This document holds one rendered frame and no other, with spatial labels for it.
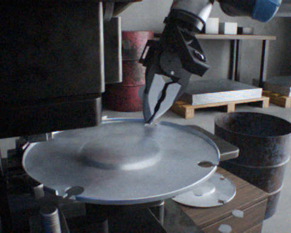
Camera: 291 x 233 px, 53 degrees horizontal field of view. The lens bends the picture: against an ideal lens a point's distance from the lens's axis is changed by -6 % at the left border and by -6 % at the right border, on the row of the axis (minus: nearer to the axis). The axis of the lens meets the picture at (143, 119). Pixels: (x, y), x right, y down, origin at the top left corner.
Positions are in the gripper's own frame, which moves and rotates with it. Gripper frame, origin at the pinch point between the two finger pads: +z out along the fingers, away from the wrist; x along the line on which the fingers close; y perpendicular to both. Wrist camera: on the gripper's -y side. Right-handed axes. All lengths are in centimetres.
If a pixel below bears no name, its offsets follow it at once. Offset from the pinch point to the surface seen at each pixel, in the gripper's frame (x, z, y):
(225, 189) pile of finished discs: -63, 20, 30
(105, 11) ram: 20.7, -10.8, -16.3
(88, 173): 14.5, 8.2, -14.9
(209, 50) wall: -237, -89, 311
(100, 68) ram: 18.9, -4.7, -16.9
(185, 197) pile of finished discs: -47, 27, 32
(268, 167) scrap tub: -96, 8, 39
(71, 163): 15.7, 8.8, -11.0
